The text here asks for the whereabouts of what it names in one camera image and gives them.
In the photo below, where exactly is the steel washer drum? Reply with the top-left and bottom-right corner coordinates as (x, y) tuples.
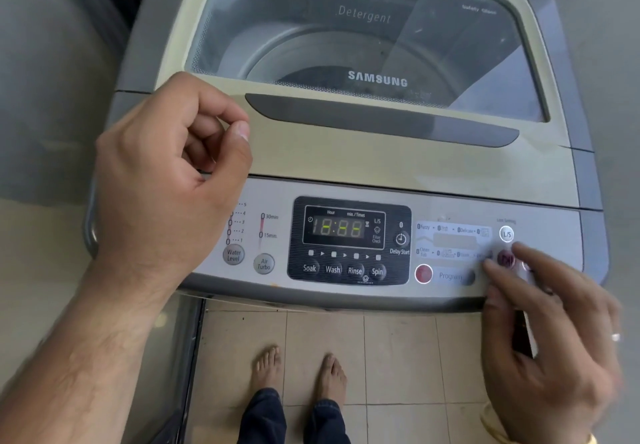
(244, 23), (453, 106)

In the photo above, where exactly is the person's jeans leg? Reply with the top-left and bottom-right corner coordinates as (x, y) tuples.
(241, 387), (287, 444)
(310, 397), (352, 444)

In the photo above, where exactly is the dark grey lid handle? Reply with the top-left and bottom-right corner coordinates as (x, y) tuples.
(244, 92), (521, 149)

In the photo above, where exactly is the person's left foot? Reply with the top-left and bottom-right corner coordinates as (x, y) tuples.
(251, 344), (282, 393)

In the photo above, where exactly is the person's right hand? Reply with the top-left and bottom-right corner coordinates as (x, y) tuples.
(480, 241), (626, 443)

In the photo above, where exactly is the glass lid window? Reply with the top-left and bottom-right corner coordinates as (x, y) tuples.
(184, 0), (552, 124)

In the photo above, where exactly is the beige washing machine lid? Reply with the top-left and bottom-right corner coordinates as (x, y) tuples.
(154, 0), (577, 210)

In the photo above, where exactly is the grey oval program button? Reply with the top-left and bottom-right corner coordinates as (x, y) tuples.
(432, 267), (476, 287)

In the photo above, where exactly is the person's right jeans leg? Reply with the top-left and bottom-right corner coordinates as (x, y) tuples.
(310, 397), (352, 444)

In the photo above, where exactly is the person's left hand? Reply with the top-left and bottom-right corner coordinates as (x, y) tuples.
(92, 71), (254, 285)

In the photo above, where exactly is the person's left forearm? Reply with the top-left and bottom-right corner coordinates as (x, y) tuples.
(0, 254), (202, 444)

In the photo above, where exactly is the black display panel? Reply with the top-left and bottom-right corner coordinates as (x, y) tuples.
(286, 196), (414, 288)

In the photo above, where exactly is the person's right foot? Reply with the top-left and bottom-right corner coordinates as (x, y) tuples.
(313, 353), (348, 403)

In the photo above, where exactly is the grey top-load washing machine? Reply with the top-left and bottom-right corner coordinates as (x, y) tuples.
(82, 0), (611, 444)

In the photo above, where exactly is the person's left jeans leg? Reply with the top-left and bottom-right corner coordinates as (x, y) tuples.
(241, 387), (287, 444)

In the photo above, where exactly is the person's foot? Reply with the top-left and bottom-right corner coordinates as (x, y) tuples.
(251, 344), (282, 393)
(313, 353), (348, 403)

